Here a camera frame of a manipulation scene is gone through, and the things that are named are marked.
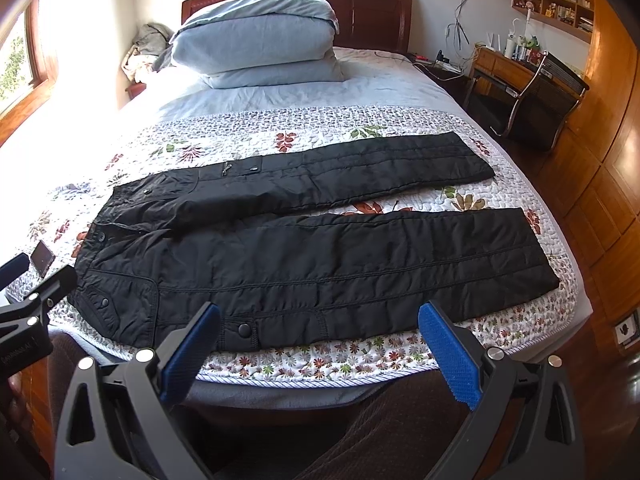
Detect black padded pants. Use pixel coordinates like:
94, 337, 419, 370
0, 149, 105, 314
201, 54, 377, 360
70, 132, 560, 352

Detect black smartphone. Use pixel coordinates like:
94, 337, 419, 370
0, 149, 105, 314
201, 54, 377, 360
30, 240, 55, 278

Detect floral quilted bedspread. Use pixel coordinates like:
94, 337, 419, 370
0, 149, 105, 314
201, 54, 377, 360
6, 106, 590, 388

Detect person's brown trouser legs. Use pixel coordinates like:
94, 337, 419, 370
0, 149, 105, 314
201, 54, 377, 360
49, 335, 472, 479

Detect wooden wardrobe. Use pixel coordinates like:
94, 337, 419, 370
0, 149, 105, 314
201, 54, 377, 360
535, 0, 639, 326

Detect pile of clothes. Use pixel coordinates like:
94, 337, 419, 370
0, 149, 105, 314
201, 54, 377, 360
120, 22, 174, 84

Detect black chrome office chair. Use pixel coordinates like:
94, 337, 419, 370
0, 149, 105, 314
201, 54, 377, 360
464, 52, 589, 152

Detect large blue folded duvet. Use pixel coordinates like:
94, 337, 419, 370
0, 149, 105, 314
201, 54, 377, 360
169, 0, 340, 75

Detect wooden desk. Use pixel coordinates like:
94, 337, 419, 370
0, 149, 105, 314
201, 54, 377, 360
469, 46, 537, 102

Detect flat blue pillow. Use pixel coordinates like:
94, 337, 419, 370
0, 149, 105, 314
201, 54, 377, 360
202, 49, 345, 89

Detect light blue bed sheet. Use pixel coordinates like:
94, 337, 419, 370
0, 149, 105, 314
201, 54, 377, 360
118, 48, 466, 127

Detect dark wooden headboard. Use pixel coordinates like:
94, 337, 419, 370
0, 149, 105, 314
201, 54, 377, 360
181, 0, 412, 54

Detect hanging white cables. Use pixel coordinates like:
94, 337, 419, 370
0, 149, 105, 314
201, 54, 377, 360
444, 0, 476, 53

